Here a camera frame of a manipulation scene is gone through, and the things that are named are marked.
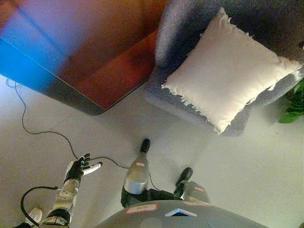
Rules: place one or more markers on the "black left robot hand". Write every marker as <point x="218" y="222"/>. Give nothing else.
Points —
<point x="76" y="169"/>

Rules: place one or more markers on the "white fringed pillow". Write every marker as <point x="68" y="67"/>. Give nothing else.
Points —
<point x="228" y="71"/>

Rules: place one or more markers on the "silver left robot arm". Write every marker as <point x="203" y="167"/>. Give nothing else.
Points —
<point x="64" y="199"/>

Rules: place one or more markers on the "person leg white shoe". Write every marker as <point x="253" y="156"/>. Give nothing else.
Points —
<point x="34" y="215"/>

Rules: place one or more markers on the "silver left robot leg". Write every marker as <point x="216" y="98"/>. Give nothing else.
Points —
<point x="137" y="175"/>

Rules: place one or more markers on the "silver robot leg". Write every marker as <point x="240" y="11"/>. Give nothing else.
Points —
<point x="192" y="190"/>
<point x="137" y="175"/>

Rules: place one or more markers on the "grey robot torso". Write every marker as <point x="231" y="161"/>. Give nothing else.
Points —
<point x="166" y="218"/>

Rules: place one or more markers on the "reddish brown wooden table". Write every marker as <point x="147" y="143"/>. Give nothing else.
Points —
<point x="95" y="59"/>

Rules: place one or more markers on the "silver right robot leg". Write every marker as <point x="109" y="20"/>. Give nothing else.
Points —
<point x="192" y="190"/>

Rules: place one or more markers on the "grey fabric armchair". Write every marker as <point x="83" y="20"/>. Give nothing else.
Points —
<point x="175" y="35"/>

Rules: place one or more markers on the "green potted plant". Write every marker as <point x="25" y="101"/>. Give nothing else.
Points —
<point x="293" y="111"/>

